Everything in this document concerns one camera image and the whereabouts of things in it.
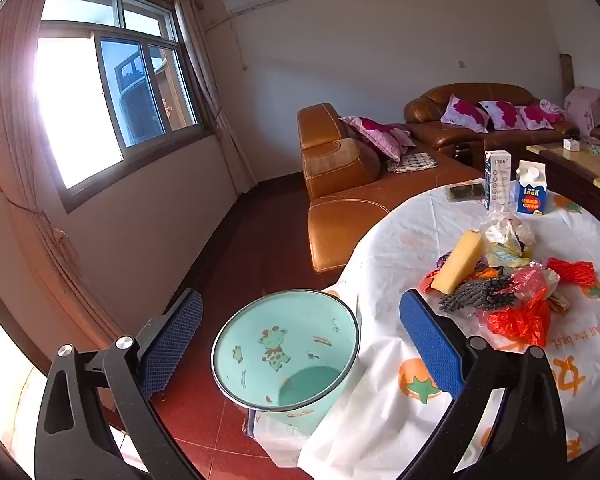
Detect white magenta flower pillow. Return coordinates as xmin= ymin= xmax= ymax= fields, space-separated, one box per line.
xmin=479 ymin=100 xmax=523 ymax=132
xmin=515 ymin=105 xmax=554 ymax=131
xmin=440 ymin=94 xmax=490 ymax=133

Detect long pink curtain with tassel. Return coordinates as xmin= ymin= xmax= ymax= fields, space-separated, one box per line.
xmin=0 ymin=0 xmax=181 ymax=361

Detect white yellow plastic bag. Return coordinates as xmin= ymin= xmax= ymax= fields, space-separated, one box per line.
xmin=480 ymin=212 xmax=536 ymax=268

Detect checkered cloth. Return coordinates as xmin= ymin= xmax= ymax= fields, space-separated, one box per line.
xmin=386 ymin=151 xmax=439 ymax=173

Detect orange-red foam net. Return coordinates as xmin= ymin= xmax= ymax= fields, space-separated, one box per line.
xmin=546 ymin=258 xmax=597 ymax=288

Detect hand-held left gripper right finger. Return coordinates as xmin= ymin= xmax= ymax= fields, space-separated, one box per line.
xmin=397 ymin=288 xmax=568 ymax=480

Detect yellow sponge block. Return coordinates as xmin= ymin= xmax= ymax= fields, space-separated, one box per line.
xmin=430 ymin=230 xmax=485 ymax=295

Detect tall blue white milk carton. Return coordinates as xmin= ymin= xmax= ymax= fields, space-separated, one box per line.
xmin=483 ymin=150 xmax=512 ymax=211

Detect white orange-print plastic tablecloth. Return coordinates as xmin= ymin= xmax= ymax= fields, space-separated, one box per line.
xmin=250 ymin=182 xmax=600 ymax=480

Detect pale pink curtain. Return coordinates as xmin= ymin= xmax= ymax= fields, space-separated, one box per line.
xmin=172 ymin=0 xmax=257 ymax=196

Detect pink transparent plastic bag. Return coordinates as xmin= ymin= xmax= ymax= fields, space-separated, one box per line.
xmin=510 ymin=266 xmax=561 ymax=306

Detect sliding glass window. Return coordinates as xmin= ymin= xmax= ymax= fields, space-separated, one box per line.
xmin=34 ymin=0 xmax=206 ymax=211

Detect pink garment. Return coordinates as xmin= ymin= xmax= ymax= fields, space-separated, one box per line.
xmin=564 ymin=86 xmax=600 ymax=138

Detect pink floral pillow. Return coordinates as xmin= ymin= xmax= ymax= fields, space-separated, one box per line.
xmin=340 ymin=116 xmax=416 ymax=163

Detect blue gable-top carton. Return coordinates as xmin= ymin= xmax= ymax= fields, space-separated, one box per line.
xmin=515 ymin=160 xmax=551 ymax=217

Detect brown leather chaise sofa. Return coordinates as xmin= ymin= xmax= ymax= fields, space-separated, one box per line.
xmin=296 ymin=102 xmax=486 ymax=273

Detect rolled bamboo mat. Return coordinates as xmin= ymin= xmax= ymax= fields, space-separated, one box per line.
xmin=559 ymin=53 xmax=574 ymax=106

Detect wooden coffee table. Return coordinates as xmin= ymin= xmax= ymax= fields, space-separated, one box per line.
xmin=526 ymin=141 xmax=600 ymax=211

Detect mint green cartoon trash bin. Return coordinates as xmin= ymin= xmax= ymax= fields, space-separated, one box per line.
xmin=211 ymin=288 xmax=362 ymax=437

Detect bright red plastic bag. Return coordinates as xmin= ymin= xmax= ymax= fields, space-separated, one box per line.
xmin=487 ymin=292 xmax=553 ymax=347

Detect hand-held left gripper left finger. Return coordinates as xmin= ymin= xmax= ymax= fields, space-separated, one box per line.
xmin=34 ymin=288 xmax=204 ymax=480

